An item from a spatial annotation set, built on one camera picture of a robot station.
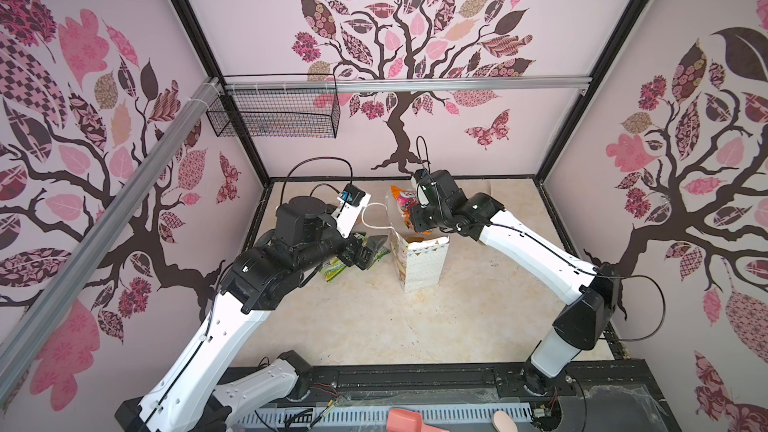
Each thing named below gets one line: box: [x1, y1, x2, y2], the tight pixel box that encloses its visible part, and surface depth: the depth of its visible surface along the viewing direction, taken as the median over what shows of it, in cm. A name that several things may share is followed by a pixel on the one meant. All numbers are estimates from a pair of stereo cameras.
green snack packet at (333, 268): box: [322, 256, 347, 283], surface depth 92 cm
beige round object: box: [492, 410, 518, 432], surface depth 68 cm
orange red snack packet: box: [390, 185, 418, 229], surface depth 78 cm
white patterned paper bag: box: [389, 228, 450, 293], surface depth 78 cm
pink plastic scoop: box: [386, 408, 450, 432], surface depth 70 cm
